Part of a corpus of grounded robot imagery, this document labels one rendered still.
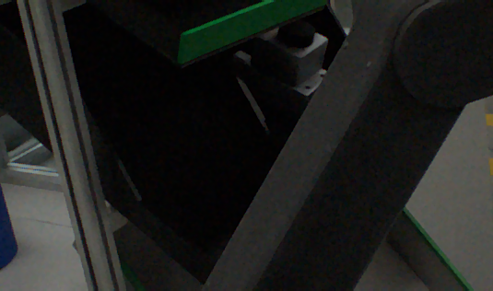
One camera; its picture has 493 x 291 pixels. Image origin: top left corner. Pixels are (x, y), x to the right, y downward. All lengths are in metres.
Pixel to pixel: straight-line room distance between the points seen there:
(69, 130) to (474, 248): 1.85
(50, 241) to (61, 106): 0.97
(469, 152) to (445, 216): 0.18
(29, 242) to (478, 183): 1.18
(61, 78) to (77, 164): 0.06
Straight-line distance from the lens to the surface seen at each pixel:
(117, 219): 0.71
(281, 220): 0.33
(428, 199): 2.17
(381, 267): 0.91
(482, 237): 2.47
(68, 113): 0.66
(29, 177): 1.85
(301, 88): 0.81
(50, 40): 0.65
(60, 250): 1.57
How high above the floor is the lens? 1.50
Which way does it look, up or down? 21 degrees down
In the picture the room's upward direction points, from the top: 10 degrees counter-clockwise
